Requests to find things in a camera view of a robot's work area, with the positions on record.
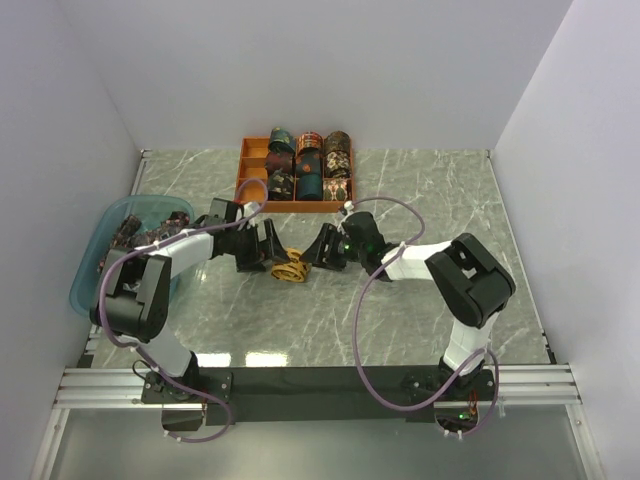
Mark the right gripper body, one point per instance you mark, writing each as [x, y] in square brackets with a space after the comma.
[348, 251]

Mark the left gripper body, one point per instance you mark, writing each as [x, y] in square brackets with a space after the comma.
[245, 245]

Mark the yellow beetle print tie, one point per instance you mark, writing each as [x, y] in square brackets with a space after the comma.
[293, 271]

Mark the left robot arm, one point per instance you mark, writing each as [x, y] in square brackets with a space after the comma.
[132, 300]

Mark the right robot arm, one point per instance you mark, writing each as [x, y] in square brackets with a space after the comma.
[473, 284]

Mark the red green paisley rolled tie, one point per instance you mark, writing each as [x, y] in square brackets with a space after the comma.
[336, 189]

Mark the black gold rolled tie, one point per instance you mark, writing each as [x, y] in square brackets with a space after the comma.
[280, 186]

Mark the teal plain rolled tie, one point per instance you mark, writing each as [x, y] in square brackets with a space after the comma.
[309, 188]

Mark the brown floral rolled tie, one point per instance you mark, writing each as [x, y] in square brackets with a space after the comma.
[337, 165]

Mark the maroon rolled tie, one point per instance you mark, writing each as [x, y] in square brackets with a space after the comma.
[282, 161]

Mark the teal plastic basin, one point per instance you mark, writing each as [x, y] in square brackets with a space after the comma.
[151, 211]

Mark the brown patterned rolled tie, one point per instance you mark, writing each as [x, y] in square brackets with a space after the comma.
[337, 141]

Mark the dark green rolled tie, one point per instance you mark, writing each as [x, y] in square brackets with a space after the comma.
[281, 140]

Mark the black red dotted tie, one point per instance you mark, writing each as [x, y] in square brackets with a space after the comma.
[123, 234]

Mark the red patterned rolled tie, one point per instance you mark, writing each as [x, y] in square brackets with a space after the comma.
[309, 141]

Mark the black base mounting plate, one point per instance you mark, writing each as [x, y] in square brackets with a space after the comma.
[270, 394]

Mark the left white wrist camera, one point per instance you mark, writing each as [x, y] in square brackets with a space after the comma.
[251, 208]

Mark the aluminium rail frame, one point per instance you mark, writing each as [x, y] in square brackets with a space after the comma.
[100, 429]

